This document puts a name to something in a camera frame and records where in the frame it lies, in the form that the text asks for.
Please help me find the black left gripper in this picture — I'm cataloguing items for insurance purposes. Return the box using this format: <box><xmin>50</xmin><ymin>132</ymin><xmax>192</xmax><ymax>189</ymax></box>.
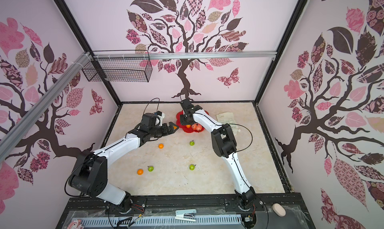
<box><xmin>149</xmin><ymin>121</ymin><xmax>179</xmax><ymax>138</ymax></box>

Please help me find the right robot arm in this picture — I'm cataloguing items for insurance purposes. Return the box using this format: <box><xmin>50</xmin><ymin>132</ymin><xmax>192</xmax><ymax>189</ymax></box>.
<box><xmin>180</xmin><ymin>99</ymin><xmax>257</xmax><ymax>211</ymax></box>

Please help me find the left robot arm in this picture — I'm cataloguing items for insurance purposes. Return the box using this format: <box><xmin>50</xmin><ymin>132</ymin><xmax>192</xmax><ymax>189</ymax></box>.
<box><xmin>66</xmin><ymin>111</ymin><xmax>179</xmax><ymax>214</ymax></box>

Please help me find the red flower fruit bowl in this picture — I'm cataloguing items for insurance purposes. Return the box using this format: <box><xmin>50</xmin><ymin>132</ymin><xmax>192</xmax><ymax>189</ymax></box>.
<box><xmin>176</xmin><ymin>111</ymin><xmax>205</xmax><ymax>133</ymax></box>

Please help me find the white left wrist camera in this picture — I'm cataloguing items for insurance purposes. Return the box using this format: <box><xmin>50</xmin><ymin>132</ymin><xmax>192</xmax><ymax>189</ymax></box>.
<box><xmin>154</xmin><ymin>111</ymin><xmax>165</xmax><ymax>127</ymax></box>

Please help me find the black wire basket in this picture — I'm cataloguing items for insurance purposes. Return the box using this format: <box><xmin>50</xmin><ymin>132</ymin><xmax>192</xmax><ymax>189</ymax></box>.
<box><xmin>82</xmin><ymin>49</ymin><xmax>153</xmax><ymax>83</ymax></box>

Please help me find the white slotted cable duct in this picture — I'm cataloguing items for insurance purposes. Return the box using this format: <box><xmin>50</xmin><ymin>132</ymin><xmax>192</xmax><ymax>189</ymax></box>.
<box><xmin>64</xmin><ymin>215</ymin><xmax>244</xmax><ymax>229</ymax></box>

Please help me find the aluminium frame rail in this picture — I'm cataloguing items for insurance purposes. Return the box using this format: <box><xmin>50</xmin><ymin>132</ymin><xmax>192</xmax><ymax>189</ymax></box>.
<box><xmin>1</xmin><ymin>51</ymin><xmax>277</xmax><ymax>161</ymax></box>

